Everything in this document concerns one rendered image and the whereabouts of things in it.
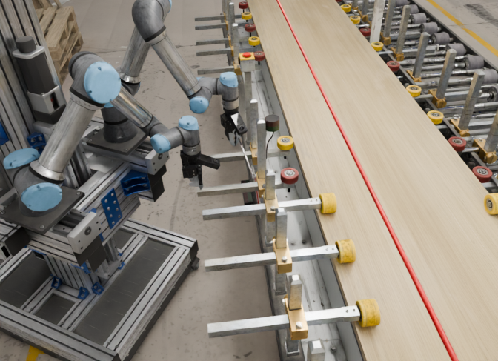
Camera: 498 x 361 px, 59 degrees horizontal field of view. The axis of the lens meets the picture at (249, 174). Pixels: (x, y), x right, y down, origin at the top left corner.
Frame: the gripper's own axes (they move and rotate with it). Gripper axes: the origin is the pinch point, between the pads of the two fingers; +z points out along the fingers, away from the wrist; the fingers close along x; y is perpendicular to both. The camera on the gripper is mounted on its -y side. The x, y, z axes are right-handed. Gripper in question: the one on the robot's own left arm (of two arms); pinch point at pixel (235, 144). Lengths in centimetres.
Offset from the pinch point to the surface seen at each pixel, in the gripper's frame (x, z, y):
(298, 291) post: 22, -13, -93
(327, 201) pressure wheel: -13, -4, -58
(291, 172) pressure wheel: -14.2, 2.2, -28.6
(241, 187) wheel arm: 7.4, 6.7, -22.2
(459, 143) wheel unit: -95, 2, -48
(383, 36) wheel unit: -152, 6, 76
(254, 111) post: -11.3, -14.2, 1.1
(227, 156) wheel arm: 3.2, 7.8, 2.5
